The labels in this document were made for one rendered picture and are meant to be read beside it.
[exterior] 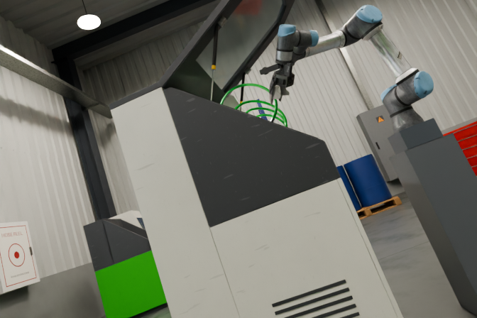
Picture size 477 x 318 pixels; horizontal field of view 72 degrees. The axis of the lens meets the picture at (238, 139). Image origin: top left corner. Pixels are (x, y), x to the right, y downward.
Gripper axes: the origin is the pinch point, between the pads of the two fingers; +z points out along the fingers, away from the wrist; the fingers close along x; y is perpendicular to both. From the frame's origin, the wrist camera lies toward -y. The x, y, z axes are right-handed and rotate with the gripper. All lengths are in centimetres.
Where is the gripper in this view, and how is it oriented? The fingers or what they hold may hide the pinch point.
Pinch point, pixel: (275, 100)
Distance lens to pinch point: 163.1
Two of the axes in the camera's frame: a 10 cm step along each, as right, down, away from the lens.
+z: -0.6, 9.0, 4.2
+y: 7.9, 3.1, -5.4
